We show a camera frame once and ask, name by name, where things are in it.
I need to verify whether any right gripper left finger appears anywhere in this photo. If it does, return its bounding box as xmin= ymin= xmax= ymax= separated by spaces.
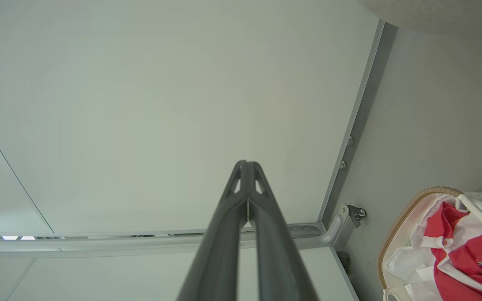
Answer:
xmin=176 ymin=160 xmax=248 ymax=301

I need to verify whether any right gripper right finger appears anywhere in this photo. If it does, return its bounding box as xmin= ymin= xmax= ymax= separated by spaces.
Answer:
xmin=247 ymin=161 xmax=319 ymax=301

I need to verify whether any small black floor foot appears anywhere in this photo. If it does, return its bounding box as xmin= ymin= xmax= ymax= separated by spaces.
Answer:
xmin=336 ymin=251 xmax=351 ymax=275

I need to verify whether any white basket liner cloth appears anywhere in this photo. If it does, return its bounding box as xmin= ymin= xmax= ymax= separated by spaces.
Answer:
xmin=385 ymin=194 xmax=468 ymax=301

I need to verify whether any grey metal partition post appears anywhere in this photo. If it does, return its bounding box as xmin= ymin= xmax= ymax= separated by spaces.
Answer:
xmin=0 ymin=204 xmax=349 ymax=254

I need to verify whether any grey metal partition base rail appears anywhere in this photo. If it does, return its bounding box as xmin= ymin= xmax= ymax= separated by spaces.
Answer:
xmin=317 ymin=19 xmax=398 ymax=228

